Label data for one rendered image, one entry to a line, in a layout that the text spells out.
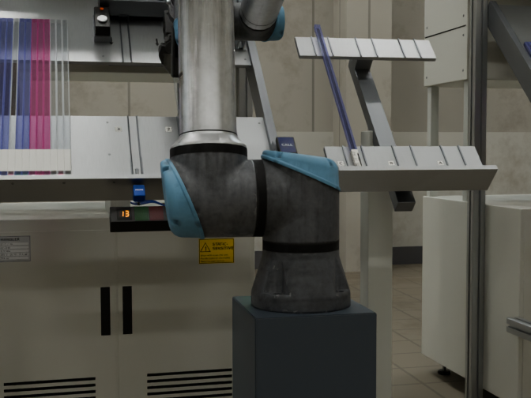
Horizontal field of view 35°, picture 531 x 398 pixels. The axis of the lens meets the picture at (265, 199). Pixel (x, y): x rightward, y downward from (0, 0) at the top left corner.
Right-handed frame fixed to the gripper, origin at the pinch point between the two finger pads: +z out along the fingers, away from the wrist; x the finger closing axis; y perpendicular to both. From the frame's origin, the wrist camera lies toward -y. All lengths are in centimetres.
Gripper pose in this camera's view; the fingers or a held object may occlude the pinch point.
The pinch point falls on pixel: (175, 72)
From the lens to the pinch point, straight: 199.7
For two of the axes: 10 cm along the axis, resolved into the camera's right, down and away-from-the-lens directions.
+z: -2.1, 4.4, 8.8
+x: -9.7, 0.2, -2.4
